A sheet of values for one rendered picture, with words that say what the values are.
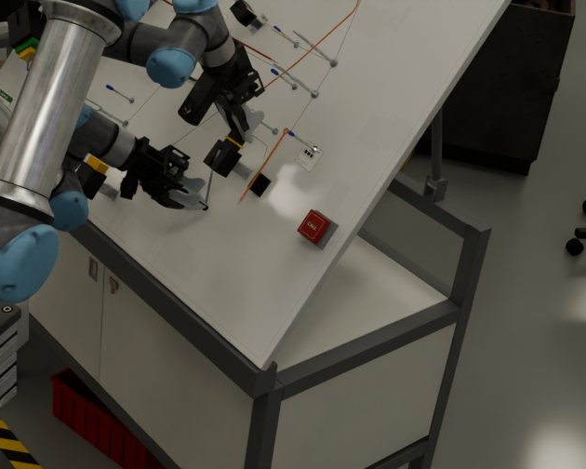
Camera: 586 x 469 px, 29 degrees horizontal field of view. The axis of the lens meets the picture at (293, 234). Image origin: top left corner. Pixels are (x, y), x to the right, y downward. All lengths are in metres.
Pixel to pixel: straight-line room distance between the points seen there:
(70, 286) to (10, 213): 1.26
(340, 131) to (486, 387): 1.64
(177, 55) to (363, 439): 1.03
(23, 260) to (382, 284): 1.22
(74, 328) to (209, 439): 0.55
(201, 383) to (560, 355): 1.79
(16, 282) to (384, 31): 1.01
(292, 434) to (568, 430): 1.44
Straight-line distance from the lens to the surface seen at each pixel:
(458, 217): 2.46
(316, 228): 2.08
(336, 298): 2.47
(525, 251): 4.41
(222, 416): 2.35
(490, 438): 3.46
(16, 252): 1.49
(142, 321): 2.50
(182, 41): 1.96
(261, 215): 2.21
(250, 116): 2.18
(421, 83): 2.13
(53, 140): 1.54
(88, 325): 2.73
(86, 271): 2.66
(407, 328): 2.42
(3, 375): 1.87
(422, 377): 2.57
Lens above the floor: 2.18
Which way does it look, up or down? 31 degrees down
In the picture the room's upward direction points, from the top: 8 degrees clockwise
